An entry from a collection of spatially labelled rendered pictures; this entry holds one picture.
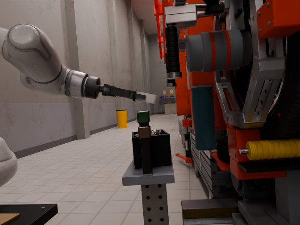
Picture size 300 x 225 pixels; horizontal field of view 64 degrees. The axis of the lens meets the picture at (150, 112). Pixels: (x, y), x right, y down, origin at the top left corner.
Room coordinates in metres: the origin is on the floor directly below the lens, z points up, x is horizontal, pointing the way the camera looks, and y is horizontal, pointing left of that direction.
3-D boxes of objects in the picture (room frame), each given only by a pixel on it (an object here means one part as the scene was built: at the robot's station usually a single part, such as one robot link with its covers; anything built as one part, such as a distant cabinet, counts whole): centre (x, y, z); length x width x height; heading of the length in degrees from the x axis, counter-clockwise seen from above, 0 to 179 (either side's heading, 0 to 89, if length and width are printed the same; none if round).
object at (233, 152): (0.86, -0.36, 0.48); 0.16 x 0.12 x 0.17; 86
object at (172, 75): (0.71, -0.08, 0.83); 0.04 x 0.04 x 0.16
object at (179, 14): (0.70, -0.11, 0.93); 0.09 x 0.05 x 0.05; 86
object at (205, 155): (2.57, -0.44, 0.28); 2.47 x 0.09 x 0.22; 176
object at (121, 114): (8.40, 0.99, 0.31); 0.41 x 0.40 x 0.63; 171
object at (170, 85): (1.04, -0.10, 0.83); 0.04 x 0.04 x 0.16
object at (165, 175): (0.98, 0.01, 0.44); 0.43 x 0.17 x 0.03; 176
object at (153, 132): (0.97, 0.01, 0.51); 0.20 x 0.14 x 0.13; 4
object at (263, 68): (0.86, -0.33, 0.85); 0.54 x 0.07 x 0.54; 176
